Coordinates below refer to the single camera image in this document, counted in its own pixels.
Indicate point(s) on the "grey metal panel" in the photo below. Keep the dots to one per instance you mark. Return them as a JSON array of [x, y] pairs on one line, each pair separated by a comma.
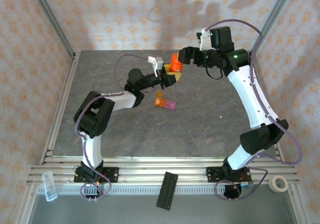
[[125, 211]]

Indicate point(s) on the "white masking tape roll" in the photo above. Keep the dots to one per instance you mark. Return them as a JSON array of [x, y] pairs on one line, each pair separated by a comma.
[[272, 187]]

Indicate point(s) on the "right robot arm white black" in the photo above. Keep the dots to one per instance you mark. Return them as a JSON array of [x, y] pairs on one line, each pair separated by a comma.
[[250, 96]]

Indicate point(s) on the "orange pink pill organizer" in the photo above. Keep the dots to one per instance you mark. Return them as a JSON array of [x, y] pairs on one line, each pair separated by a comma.
[[170, 105]]

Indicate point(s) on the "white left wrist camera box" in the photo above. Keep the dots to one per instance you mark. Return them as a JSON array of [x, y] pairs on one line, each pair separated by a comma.
[[157, 63]]

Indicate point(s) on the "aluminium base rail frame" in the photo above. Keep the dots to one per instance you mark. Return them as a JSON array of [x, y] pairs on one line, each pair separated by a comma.
[[145, 170]]

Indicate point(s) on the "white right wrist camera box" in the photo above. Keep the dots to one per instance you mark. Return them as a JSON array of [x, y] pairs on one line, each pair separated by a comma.
[[204, 39]]

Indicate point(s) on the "black ribbed plastic strip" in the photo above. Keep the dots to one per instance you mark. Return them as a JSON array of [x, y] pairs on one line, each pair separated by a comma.
[[167, 191]]

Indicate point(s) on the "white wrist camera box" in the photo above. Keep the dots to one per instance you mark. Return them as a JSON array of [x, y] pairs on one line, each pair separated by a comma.
[[204, 39], [157, 63]]

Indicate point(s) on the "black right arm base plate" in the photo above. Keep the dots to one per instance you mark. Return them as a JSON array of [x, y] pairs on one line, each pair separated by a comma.
[[212, 175]]

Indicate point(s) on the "patterned backdrop cloth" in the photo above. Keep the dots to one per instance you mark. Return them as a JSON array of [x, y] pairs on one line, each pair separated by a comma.
[[100, 8]]

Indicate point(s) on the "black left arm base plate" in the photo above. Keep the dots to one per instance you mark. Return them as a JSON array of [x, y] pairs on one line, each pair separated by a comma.
[[112, 175]]

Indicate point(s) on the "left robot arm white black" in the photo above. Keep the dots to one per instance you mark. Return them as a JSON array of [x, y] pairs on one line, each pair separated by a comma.
[[95, 116]]

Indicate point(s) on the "aluminium frame post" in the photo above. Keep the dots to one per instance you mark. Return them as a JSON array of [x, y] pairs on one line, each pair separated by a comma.
[[271, 18], [53, 23]]

